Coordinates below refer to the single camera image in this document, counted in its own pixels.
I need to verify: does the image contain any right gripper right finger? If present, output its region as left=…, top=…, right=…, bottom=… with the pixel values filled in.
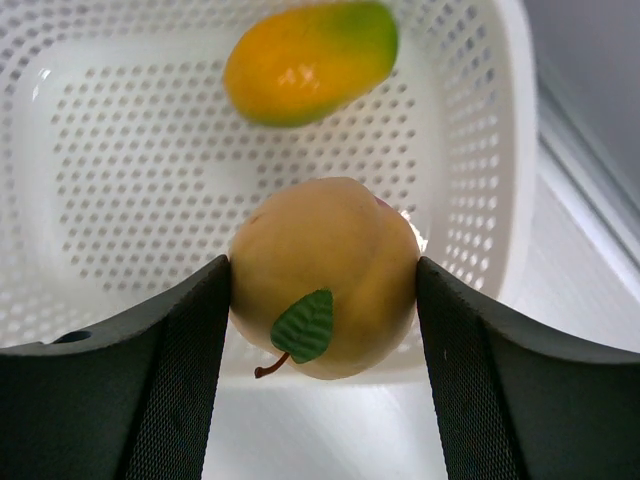
left=416, top=258, right=639, bottom=479

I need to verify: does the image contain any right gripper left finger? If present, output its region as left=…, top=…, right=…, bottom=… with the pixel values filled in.
left=1, top=256, right=230, bottom=479

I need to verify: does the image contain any orange fruit with leaf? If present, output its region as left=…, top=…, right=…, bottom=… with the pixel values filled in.
left=229, top=177, right=420, bottom=380

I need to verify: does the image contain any yellow green mango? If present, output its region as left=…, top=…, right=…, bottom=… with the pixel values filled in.
left=223, top=1, right=399, bottom=128

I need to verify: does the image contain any white perforated plastic basket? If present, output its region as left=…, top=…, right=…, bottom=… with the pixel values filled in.
left=1, top=1, right=537, bottom=384

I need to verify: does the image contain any right side aluminium rail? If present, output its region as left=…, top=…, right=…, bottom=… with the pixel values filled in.
left=536, top=73, right=639, bottom=269

